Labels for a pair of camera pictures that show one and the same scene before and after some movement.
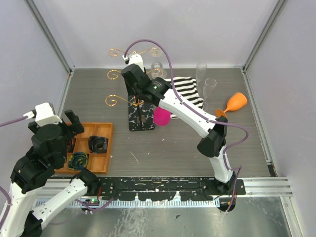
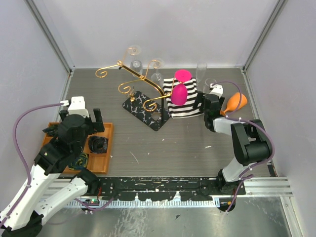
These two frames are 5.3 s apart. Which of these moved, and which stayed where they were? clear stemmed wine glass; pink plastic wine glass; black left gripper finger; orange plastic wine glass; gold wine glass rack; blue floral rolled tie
Moved: black left gripper finger; gold wine glass rack; clear stemmed wine glass; pink plastic wine glass
Stayed: orange plastic wine glass; blue floral rolled tie
